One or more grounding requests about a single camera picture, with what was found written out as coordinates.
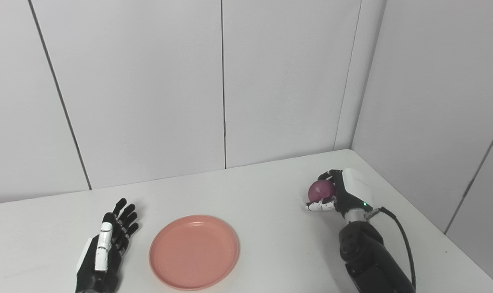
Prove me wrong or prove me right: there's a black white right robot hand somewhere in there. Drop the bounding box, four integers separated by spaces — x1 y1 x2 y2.
305 168 374 216

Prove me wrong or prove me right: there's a red onion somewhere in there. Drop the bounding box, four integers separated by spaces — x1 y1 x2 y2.
308 179 336 203

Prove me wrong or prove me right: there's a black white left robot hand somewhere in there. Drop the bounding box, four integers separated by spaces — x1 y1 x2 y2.
75 198 140 293

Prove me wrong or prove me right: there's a pink plastic plate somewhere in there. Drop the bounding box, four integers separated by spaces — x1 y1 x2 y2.
149 215 240 291

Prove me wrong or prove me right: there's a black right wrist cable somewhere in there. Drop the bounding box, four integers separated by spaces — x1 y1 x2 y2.
364 206 417 292

